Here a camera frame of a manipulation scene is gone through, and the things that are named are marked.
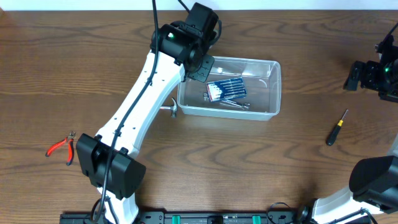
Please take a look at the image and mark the left black cable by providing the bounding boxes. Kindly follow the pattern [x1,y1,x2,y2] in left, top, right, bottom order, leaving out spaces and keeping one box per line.
[90,0,192,223]

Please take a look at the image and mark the silver double ring wrench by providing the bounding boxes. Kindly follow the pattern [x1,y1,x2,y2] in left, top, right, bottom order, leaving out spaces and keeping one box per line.
[219,100,251,110]

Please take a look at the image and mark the clear plastic container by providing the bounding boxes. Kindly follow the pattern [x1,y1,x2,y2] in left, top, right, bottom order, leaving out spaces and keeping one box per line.
[177,57,282,121]

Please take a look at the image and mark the blue screwdriver set case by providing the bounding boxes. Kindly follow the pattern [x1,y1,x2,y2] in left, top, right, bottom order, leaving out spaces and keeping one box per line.
[206,77,247,102]

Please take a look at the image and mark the black yellow screwdriver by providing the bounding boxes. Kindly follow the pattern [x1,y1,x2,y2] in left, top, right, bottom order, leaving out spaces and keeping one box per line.
[325,109,348,146]

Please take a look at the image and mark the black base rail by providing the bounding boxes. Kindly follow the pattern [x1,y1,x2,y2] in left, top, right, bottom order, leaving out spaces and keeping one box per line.
[58,210,312,224]

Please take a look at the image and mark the black cable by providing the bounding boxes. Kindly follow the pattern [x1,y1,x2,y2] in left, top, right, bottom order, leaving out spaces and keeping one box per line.
[266,201,379,224]
[90,0,192,223]

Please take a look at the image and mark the right black cable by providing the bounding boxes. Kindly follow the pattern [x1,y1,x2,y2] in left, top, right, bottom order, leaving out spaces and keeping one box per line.
[266,201,379,224]

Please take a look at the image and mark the red handled pliers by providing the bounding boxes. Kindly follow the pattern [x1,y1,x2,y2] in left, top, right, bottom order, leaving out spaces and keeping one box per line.
[45,130,77,167]

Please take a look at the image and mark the small claw hammer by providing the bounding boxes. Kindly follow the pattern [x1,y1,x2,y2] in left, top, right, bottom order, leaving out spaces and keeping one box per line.
[160,97,178,118]

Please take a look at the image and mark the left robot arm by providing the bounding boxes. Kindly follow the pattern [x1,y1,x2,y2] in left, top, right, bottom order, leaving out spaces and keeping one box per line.
[76,2,222,223]

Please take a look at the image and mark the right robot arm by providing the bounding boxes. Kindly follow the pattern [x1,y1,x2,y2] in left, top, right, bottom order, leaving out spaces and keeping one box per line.
[293,32,397,224]

